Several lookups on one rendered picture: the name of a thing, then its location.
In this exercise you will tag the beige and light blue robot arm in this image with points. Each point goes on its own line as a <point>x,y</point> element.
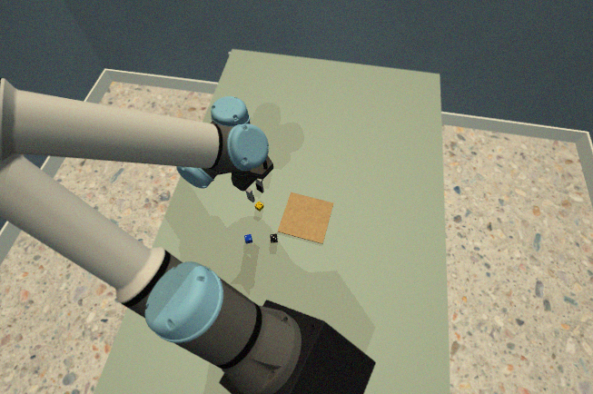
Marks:
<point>188,304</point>

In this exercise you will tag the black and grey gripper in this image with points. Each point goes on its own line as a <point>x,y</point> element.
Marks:
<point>244,179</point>

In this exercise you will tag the tan mat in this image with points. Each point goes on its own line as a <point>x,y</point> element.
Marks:
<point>306,217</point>

